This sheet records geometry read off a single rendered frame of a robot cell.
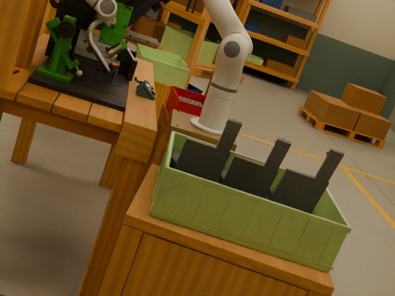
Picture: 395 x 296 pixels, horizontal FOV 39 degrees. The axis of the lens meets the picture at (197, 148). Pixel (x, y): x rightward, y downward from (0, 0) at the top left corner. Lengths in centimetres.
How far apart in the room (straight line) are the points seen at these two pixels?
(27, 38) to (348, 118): 676
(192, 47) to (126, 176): 327
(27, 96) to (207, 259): 97
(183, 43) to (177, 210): 395
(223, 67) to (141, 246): 90
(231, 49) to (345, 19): 1029
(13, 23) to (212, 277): 117
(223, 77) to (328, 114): 634
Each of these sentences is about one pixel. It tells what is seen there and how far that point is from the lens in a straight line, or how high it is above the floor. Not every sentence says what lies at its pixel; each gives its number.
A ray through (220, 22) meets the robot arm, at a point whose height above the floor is 137.
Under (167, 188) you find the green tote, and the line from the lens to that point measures 172.
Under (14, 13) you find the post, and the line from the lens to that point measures 220.
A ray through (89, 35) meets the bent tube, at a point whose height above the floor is 109.
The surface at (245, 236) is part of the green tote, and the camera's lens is 178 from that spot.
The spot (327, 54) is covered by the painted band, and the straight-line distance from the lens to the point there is 1248.
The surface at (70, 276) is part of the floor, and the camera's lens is 282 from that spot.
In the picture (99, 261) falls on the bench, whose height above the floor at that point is 26.
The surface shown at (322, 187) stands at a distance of 188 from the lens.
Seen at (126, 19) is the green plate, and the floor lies 121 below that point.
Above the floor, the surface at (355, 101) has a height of 53.
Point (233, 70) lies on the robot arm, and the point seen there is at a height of 121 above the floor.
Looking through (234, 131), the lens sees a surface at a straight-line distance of 173.
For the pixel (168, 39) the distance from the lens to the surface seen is 573.
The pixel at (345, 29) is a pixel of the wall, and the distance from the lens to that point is 1251.
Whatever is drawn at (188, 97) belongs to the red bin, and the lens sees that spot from 312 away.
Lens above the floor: 152
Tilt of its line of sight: 16 degrees down
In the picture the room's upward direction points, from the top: 20 degrees clockwise
